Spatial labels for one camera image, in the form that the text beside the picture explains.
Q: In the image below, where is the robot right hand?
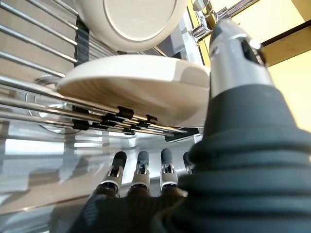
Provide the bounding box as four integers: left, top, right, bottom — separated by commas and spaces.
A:
68, 20, 311, 233

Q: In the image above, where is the cream round plate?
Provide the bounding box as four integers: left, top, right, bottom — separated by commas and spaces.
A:
57, 54, 212, 129
77, 0, 188, 53

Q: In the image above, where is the chrome gooseneck faucet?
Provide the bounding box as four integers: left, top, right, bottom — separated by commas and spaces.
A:
190, 0, 235, 41

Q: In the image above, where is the black steel sink drying rack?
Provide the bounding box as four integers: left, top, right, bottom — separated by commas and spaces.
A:
0, 0, 202, 144

